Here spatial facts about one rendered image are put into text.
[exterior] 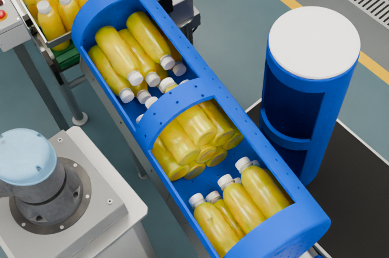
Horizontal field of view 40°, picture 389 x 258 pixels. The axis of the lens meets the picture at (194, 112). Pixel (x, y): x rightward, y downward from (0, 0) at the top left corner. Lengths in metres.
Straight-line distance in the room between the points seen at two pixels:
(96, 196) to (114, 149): 1.43
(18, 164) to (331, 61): 0.97
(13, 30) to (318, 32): 0.96
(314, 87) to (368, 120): 1.16
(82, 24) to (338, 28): 0.78
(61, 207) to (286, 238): 0.49
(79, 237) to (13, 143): 0.27
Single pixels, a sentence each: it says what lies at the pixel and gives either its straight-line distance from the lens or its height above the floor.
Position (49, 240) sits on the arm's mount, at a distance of 1.25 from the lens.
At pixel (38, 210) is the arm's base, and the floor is 1.28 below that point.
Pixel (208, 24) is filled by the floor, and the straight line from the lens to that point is 3.04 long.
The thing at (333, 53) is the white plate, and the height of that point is 1.04.
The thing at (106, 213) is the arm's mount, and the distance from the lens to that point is 1.24.
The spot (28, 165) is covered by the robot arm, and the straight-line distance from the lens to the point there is 1.07.
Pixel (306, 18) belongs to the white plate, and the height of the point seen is 1.04.
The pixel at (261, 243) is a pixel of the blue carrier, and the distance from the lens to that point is 1.18.
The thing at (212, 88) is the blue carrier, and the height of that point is 1.21.
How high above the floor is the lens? 2.36
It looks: 60 degrees down
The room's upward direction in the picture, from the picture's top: 7 degrees counter-clockwise
